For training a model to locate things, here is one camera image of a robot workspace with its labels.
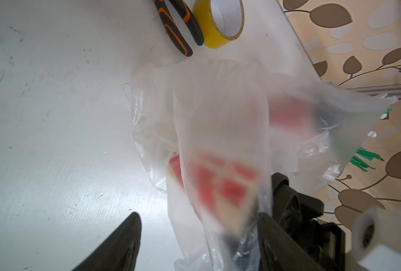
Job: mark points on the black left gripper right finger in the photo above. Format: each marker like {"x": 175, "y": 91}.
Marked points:
{"x": 279, "y": 252}

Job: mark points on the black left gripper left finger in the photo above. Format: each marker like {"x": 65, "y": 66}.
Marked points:
{"x": 119, "y": 251}

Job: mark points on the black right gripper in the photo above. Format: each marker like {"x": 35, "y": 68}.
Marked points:
{"x": 298, "y": 214}

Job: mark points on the red cup black lid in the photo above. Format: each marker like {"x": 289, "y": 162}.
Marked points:
{"x": 225, "y": 189}
{"x": 293, "y": 116}

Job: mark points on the clear plastic carrier bag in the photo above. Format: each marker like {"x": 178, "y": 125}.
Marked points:
{"x": 221, "y": 107}

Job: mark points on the green white wrapped straws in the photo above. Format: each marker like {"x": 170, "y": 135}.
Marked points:
{"x": 362, "y": 155}

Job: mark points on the yellow tape roll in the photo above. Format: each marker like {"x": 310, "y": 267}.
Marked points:
{"x": 221, "y": 21}

